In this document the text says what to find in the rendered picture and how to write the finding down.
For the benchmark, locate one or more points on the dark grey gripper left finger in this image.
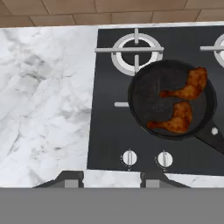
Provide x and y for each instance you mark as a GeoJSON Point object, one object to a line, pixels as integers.
{"type": "Point", "coordinates": [71, 178]}

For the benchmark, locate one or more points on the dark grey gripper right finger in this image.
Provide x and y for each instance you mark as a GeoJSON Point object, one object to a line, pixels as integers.
{"type": "Point", "coordinates": [153, 178]}

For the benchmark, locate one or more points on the browned chicken drumstick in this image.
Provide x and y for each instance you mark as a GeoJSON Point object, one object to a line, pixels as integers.
{"type": "Point", "coordinates": [191, 86]}
{"type": "Point", "coordinates": [178, 119]}

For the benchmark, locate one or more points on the black frying pan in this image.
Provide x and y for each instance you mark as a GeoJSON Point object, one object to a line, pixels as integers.
{"type": "Point", "coordinates": [148, 96]}

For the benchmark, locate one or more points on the white hob knob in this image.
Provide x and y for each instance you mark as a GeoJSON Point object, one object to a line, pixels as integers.
{"type": "Point", "coordinates": [129, 157]}
{"type": "Point", "coordinates": [165, 159]}

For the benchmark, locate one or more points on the black gas hob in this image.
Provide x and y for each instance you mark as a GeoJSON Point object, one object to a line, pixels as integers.
{"type": "Point", "coordinates": [113, 122]}

